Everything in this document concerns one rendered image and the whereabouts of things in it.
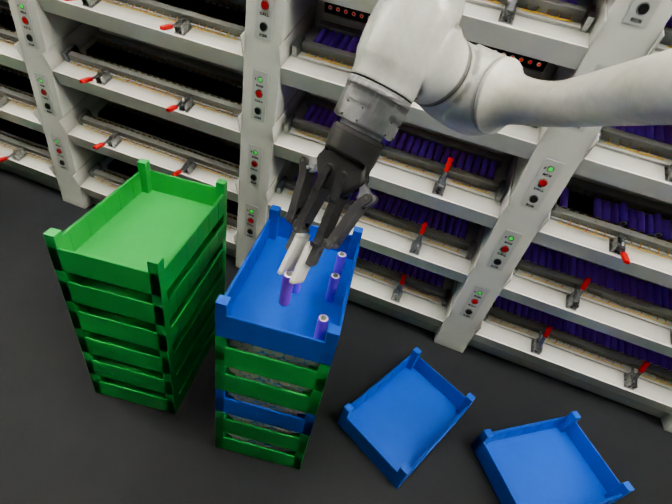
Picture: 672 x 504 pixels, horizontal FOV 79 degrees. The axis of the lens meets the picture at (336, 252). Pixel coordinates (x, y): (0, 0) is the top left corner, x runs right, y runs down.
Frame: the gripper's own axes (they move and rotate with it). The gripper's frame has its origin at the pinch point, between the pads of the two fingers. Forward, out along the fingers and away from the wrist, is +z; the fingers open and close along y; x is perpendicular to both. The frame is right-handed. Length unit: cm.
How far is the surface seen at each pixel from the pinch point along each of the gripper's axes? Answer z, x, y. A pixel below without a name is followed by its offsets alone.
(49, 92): 11, 15, -111
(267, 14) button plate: -33, 22, -47
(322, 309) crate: 11.5, 14.6, 0.9
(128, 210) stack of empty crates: 16.4, 4.4, -45.8
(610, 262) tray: -19, 67, 39
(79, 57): -3, 17, -104
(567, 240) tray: -19, 62, 29
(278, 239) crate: 8.3, 21.7, -19.3
